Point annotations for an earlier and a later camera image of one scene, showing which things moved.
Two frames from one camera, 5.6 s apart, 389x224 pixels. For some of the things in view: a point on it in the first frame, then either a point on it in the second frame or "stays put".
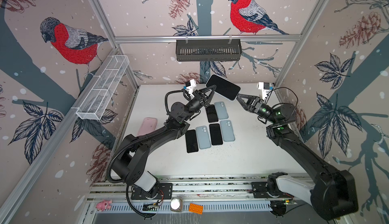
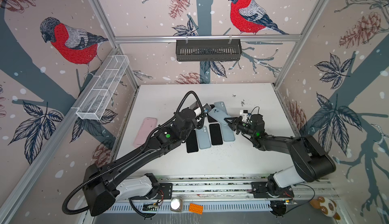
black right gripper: (255, 107) -> (237, 120)
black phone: (216, 136) stays put
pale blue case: (203, 137) stays put
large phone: (227, 131) stays put
